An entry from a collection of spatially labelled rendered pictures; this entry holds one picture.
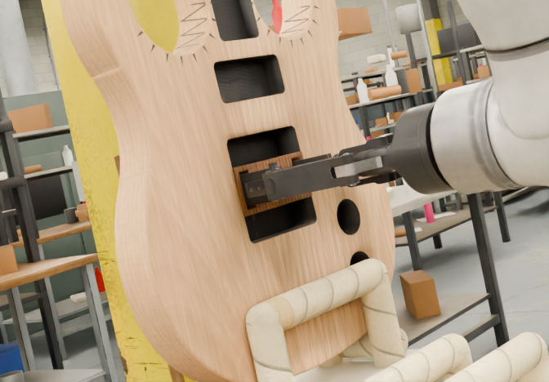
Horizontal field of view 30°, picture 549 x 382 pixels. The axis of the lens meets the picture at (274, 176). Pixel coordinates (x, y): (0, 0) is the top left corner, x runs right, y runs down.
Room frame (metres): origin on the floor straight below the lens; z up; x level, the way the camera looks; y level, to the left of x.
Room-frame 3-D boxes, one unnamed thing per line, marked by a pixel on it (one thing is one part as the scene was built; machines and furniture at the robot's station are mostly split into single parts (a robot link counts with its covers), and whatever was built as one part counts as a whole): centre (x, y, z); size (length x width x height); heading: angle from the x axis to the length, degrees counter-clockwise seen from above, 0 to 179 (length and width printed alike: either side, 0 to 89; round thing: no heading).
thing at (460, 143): (0.82, -0.17, 1.32); 0.09 x 0.06 x 0.09; 138
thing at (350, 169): (0.86, -0.08, 1.32); 0.05 x 0.05 x 0.02; 68
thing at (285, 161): (0.99, 0.01, 1.31); 0.10 x 0.03 x 0.05; 138
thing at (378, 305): (1.03, -0.08, 1.15); 0.03 x 0.03 x 0.09
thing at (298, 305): (0.97, -0.02, 1.20); 0.20 x 0.03 x 0.03; 138
